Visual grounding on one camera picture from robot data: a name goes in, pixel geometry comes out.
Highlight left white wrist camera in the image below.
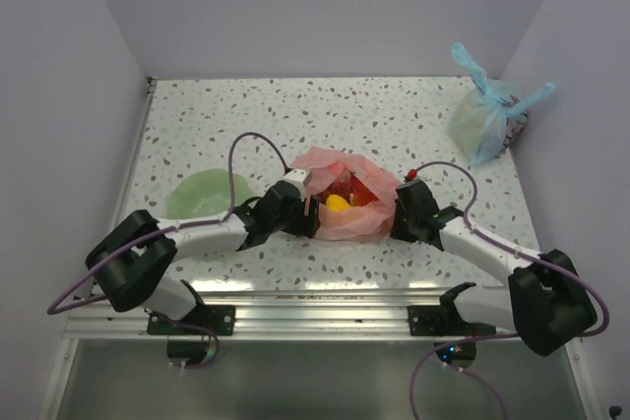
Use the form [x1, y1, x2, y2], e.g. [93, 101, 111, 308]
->
[282, 168, 311, 198]

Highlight red grape bunch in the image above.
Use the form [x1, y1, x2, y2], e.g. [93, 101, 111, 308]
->
[330, 177, 357, 199]

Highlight pink plastic bag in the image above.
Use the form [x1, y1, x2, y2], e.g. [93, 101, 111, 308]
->
[292, 147, 401, 241]

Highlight yellow bell pepper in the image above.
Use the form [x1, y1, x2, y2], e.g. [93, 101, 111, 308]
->
[325, 194, 352, 211]

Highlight blue knotted plastic bag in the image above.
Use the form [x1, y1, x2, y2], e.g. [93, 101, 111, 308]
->
[448, 43, 556, 165]

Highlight left black base bracket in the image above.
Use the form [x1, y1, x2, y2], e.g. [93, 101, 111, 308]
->
[144, 279, 236, 336]

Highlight watermelon slice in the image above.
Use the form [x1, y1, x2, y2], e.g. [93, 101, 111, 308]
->
[348, 189, 379, 208]

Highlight black base bracket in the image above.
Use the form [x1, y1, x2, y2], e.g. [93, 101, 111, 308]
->
[407, 282, 475, 336]
[144, 279, 236, 336]

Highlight aluminium mounting rail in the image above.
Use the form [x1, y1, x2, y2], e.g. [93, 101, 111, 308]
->
[63, 286, 582, 340]

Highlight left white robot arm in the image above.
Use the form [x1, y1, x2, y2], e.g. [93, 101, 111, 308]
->
[86, 180, 320, 334]

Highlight green plastic plate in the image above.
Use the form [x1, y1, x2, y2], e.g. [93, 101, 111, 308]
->
[164, 168, 231, 219]

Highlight right black base bracket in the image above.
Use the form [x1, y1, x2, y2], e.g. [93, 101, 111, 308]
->
[407, 282, 475, 336]

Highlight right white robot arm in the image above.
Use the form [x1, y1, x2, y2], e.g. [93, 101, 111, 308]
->
[390, 179, 597, 356]

